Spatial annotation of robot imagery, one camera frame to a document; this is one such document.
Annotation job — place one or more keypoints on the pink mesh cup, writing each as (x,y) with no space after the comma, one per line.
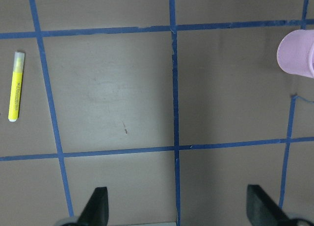
(295,53)

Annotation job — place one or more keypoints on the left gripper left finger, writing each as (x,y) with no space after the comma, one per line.
(96,212)

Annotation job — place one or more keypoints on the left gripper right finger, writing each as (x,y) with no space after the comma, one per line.
(261,210)

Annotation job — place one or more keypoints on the yellow marker pen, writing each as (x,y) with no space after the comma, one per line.
(16,86)

